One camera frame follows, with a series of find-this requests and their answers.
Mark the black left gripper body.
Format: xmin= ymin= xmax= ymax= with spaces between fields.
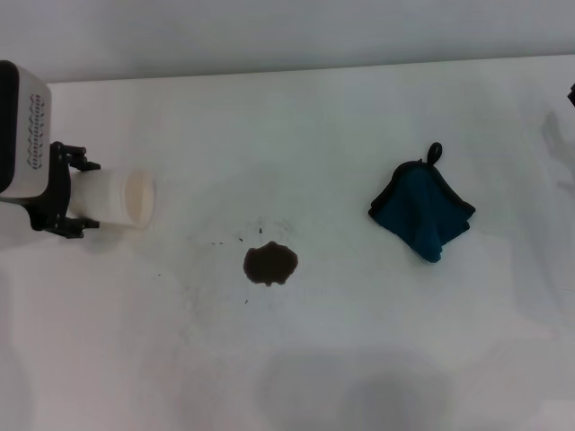
xmin=25 ymin=141 xmax=75 ymax=235

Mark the white paper cup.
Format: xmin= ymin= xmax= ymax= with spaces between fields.
xmin=69 ymin=166 xmax=157 ymax=232

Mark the blue rag with black trim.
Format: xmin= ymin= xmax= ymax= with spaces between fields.
xmin=367 ymin=142 xmax=476 ymax=265

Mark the black water stain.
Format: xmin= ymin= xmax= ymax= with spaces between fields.
xmin=243 ymin=241 xmax=299 ymax=288

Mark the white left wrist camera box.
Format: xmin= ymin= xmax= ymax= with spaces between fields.
xmin=0 ymin=59 xmax=55 ymax=202

